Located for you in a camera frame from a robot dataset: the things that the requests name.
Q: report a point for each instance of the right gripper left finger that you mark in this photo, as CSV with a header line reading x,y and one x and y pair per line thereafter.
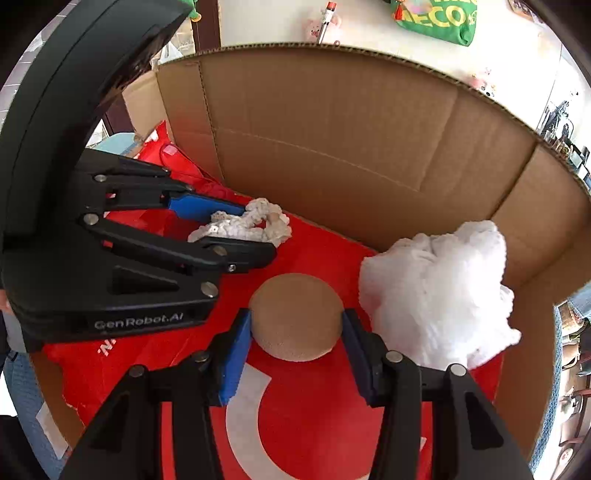
x,y
124,438

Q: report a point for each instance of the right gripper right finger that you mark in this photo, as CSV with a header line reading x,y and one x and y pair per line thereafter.
x,y
470,440

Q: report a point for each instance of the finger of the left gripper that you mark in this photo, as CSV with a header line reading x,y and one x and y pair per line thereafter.
x,y
110,182
209,253

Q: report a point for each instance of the round tan sponge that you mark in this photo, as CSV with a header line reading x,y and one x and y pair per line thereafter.
x,y
296,317

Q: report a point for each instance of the white mesh bath pouf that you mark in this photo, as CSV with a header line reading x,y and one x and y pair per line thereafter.
x,y
440,299

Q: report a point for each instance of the cardboard box red lining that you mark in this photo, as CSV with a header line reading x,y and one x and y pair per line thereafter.
x,y
362,150

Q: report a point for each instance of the green tote bag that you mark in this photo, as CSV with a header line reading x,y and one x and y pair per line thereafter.
x,y
451,21

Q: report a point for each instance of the mop handle orange tip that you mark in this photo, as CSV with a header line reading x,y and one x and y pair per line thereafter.
x,y
326,20

